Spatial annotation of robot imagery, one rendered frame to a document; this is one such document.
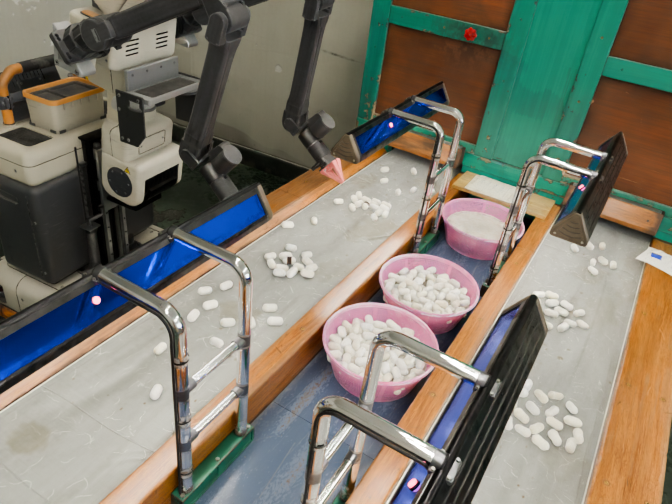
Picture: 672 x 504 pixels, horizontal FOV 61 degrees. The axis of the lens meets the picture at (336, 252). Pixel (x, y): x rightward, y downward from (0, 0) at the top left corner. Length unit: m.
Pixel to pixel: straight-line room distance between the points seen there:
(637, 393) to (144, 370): 1.07
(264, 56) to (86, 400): 2.57
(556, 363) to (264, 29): 2.54
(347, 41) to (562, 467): 2.46
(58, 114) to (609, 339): 1.78
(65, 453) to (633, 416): 1.12
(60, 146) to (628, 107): 1.80
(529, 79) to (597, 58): 0.21
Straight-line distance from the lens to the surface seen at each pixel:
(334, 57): 3.24
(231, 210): 1.09
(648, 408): 1.44
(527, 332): 0.93
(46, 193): 2.10
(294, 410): 1.28
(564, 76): 2.04
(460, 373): 0.79
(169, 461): 1.09
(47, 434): 1.20
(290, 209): 1.78
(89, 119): 2.21
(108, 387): 1.25
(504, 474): 1.20
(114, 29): 1.59
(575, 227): 1.31
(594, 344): 1.58
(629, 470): 1.29
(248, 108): 3.63
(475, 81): 2.12
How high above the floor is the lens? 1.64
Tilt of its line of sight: 34 degrees down
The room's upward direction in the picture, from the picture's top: 8 degrees clockwise
